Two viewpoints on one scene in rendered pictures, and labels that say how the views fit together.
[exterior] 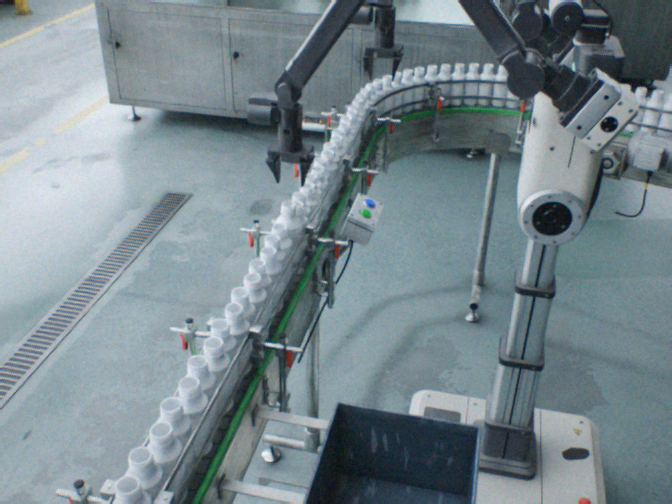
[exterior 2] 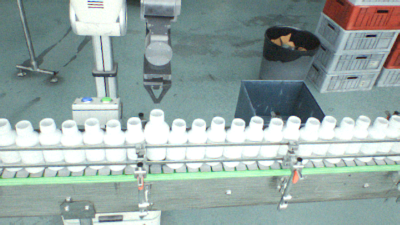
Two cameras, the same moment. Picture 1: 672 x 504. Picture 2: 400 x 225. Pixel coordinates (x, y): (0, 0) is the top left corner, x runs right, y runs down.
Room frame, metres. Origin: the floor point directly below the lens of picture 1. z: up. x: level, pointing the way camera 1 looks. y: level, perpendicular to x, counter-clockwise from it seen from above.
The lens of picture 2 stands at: (1.78, 0.81, 1.79)
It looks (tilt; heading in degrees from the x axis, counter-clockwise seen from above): 39 degrees down; 246
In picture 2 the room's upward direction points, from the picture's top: 7 degrees clockwise
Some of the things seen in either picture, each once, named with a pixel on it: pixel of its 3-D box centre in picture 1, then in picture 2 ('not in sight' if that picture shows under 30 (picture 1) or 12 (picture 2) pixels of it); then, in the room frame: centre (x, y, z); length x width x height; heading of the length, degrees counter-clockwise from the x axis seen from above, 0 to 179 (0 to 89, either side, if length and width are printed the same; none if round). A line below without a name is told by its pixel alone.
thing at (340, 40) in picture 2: not in sight; (355, 31); (-0.67, -1.37, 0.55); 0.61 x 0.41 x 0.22; 175
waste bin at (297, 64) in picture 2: not in sight; (282, 70); (0.16, -1.20, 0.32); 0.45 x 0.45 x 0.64
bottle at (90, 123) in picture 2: (307, 212); (94, 143); (1.78, 0.09, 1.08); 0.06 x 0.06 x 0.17
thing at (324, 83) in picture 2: not in sight; (339, 71); (-0.67, -1.37, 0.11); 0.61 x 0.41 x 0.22; 174
